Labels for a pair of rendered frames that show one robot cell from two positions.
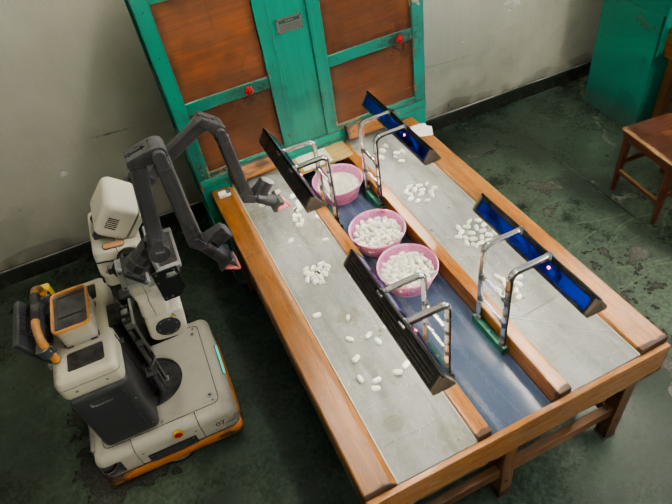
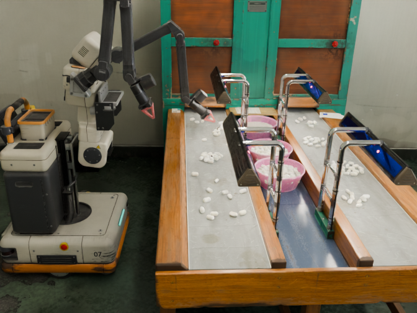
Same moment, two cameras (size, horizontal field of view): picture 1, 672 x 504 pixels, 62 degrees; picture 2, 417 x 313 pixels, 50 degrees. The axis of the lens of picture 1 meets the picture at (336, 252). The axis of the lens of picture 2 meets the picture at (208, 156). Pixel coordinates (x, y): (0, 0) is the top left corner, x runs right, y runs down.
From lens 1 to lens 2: 1.01 m
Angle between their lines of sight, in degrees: 23
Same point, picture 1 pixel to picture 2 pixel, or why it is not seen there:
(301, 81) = (255, 50)
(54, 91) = not seen: hidden behind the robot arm
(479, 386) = (296, 249)
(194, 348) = (108, 204)
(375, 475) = (174, 256)
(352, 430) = (175, 229)
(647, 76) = not seen: outside the picture
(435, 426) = (242, 249)
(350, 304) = (223, 176)
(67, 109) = not seen: hidden behind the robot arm
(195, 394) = (90, 227)
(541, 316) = (372, 220)
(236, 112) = (203, 56)
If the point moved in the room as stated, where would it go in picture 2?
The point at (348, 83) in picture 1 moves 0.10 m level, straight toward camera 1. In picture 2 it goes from (289, 65) to (286, 68)
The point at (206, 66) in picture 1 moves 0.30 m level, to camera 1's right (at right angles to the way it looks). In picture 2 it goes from (193, 16) to (237, 18)
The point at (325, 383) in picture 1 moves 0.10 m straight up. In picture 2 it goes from (174, 202) to (174, 182)
